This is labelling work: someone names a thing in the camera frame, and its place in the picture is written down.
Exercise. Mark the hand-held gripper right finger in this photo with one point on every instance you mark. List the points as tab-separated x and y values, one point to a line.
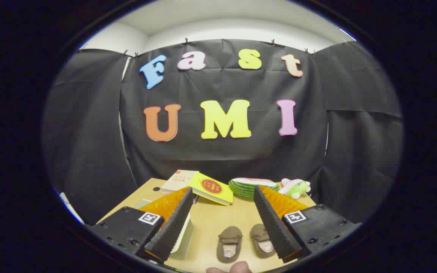
273	223

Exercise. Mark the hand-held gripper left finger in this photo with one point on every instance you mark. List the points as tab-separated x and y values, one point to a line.
173	223

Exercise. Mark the brown shoe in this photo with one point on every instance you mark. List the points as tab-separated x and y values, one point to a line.
229	237
260	237

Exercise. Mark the pale green fabric storage box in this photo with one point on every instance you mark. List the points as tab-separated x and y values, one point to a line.
186	239

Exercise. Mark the pink and green plush toy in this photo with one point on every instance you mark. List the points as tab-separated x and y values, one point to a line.
296	187

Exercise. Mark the cream cover book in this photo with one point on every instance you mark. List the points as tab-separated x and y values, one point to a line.
178	180

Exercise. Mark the watermelon slice plush toy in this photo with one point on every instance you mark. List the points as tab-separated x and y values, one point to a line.
243	187

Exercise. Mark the yellow book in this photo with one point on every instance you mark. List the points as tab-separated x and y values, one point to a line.
211	187

